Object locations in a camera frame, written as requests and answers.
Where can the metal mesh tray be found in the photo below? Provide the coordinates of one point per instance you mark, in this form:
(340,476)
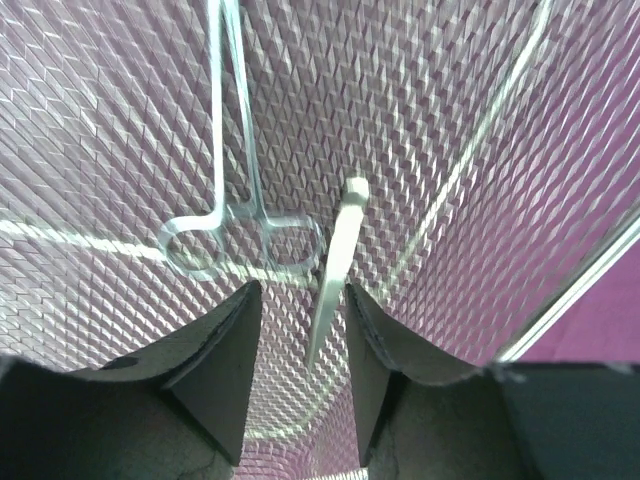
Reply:
(158,155)

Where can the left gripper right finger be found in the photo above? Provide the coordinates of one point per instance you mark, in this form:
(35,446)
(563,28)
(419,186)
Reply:
(409,403)

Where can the purple cloth wrap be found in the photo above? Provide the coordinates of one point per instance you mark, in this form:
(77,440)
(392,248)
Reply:
(602,326)

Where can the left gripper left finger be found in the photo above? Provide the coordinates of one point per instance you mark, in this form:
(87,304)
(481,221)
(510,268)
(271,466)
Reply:
(204,369)

